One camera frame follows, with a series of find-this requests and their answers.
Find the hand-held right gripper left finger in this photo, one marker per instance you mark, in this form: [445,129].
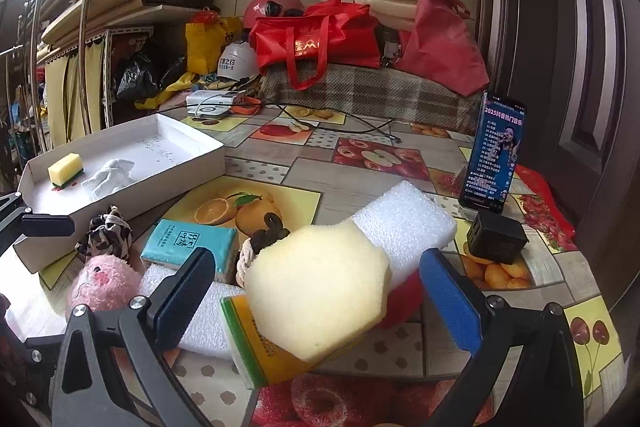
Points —
[185,292]

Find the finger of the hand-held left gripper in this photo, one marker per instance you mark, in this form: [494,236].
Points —
[35,357]
[47,226]

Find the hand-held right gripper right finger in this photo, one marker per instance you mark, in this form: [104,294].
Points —
[450,302]

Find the white foam pad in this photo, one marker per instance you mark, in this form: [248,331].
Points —
[405,222]
[210,322]

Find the red plush toy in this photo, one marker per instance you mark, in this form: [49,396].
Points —
[400,302]

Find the teal tissue pack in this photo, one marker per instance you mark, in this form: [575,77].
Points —
[170,239]

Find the zebra pattern scrunchie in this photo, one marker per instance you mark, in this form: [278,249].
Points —
[105,239]

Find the pale yellow hexagonal sponge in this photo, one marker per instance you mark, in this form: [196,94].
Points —
[315,287]

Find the white cardboard box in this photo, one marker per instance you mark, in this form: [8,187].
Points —
[165,147]

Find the yellow green sponge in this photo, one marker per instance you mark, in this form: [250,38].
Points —
[65,167]

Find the pink plush toy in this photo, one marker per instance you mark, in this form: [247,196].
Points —
[100,279]

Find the white cloth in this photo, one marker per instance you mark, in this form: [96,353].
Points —
[107,177]

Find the black charger block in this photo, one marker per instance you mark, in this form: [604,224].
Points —
[497,237]

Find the yellow green striped packet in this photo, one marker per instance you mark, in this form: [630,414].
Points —
[250,347]

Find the grey phone stand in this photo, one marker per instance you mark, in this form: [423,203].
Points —
[458,181]

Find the yellow curtain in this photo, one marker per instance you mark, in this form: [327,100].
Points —
[62,97]

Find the red strawberry print cloth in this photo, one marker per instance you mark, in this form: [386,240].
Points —
[545,212]

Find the black smartphone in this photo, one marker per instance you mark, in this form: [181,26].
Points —
[492,147]

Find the metal shelf rack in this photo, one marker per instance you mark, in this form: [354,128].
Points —
[107,72]

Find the black plastic bag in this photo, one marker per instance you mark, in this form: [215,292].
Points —
[135,77]

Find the yellow cloth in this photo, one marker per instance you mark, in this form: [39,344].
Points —
[170,92]

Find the fruit print tablecloth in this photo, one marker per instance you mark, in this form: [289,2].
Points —
[320,167]

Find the white power bank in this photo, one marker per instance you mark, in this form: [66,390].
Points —
[215,99]

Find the chrome pipe rack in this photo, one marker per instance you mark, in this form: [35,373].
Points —
[86,32]

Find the plaid blanket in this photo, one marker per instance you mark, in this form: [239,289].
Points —
[360,89]

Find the white helmet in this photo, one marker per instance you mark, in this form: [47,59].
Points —
[237,59]

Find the yellow bag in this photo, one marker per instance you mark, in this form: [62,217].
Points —
[202,42]

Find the red fabric bag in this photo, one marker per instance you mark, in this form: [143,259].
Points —
[440,42]

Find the dark brown door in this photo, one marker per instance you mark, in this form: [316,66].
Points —
[575,57]

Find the red tote bag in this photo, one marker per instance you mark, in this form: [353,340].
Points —
[310,37]

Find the red helmet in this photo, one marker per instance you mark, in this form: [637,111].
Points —
[265,4]

